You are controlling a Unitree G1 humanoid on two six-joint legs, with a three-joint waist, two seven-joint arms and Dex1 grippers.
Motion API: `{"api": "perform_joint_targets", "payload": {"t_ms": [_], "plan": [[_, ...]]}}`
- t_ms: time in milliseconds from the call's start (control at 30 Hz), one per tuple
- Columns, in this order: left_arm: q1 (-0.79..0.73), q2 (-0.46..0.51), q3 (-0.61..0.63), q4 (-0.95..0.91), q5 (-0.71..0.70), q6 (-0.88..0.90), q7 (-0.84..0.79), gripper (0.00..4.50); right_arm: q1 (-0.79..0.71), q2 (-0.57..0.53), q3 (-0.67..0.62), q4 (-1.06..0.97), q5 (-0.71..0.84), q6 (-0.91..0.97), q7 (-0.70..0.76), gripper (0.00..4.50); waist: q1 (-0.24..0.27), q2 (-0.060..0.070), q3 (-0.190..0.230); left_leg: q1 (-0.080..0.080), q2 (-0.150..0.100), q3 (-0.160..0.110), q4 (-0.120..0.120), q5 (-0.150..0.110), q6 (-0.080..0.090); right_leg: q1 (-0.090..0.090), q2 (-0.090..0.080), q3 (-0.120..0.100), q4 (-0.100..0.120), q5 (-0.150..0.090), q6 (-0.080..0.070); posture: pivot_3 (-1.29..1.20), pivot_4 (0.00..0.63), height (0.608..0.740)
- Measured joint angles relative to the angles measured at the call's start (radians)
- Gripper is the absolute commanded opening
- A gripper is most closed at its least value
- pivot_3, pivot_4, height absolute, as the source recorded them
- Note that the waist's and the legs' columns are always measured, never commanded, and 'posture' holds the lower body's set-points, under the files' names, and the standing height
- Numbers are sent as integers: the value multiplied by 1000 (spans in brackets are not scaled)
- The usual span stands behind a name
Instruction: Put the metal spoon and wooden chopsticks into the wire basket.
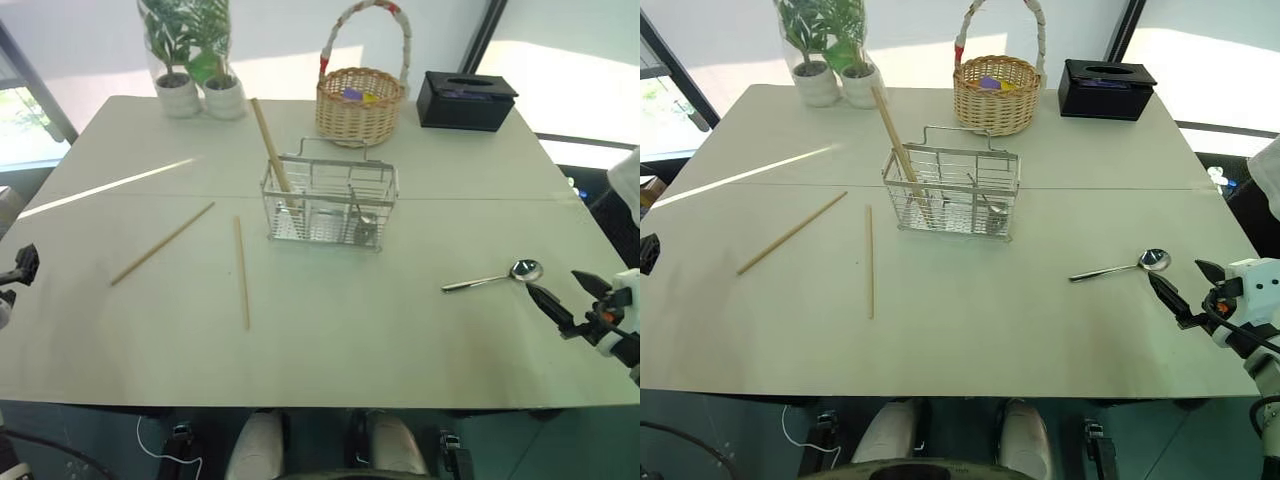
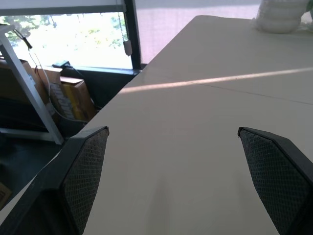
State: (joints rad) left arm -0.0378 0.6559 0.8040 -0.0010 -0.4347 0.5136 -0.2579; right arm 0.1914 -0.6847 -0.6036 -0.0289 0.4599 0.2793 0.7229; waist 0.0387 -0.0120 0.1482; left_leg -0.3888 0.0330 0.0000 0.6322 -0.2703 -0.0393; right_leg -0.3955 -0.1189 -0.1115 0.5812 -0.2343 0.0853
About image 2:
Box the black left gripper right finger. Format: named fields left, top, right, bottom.
left=237, top=126, right=313, bottom=235

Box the white blind cord weight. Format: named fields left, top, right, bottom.
left=123, top=40, right=133, bottom=57

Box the yellow printed cardboard box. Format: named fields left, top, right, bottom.
left=60, top=76, right=96, bottom=121

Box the white cable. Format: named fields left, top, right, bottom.
left=34, top=52, right=89, bottom=122

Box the dark window frame post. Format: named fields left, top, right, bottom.
left=123, top=0, right=143, bottom=71

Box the white metal frame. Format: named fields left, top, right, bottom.
left=0, top=24, right=66, bottom=145

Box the brown cardboard box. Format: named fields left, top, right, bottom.
left=0, top=56, right=63, bottom=123

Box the black power adapter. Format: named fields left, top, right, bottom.
left=52, top=60, right=73, bottom=68

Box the white roller blind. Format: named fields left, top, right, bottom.
left=0, top=0, right=127, bottom=17

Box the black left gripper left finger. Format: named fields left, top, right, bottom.
left=0, top=126, right=110, bottom=235

